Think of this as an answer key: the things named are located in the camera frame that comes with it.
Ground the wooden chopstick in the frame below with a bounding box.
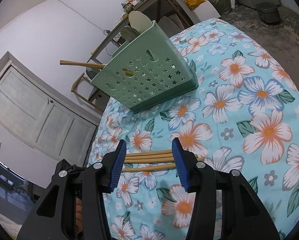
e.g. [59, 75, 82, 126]
[126, 150, 172, 158]
[123, 154, 205, 164]
[60, 60, 106, 69]
[122, 164, 175, 172]

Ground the cream plastic rice spoon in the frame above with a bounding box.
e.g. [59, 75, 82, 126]
[128, 11, 152, 34]

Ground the floral blue tablecloth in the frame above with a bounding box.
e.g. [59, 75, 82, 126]
[88, 18, 299, 239]

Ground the wooden chair dark seat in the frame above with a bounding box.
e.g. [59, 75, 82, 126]
[70, 73, 109, 113]

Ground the white panel door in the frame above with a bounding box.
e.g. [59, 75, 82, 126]
[0, 52, 96, 166]

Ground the green perforated utensil holder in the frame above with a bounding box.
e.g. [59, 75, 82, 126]
[91, 22, 198, 113]

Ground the green ladle spoon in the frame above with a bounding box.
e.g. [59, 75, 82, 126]
[120, 25, 140, 42]

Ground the black trash bin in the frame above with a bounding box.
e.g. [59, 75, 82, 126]
[255, 2, 281, 25]

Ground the white frame side table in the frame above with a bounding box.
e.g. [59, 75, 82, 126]
[86, 0, 200, 65]

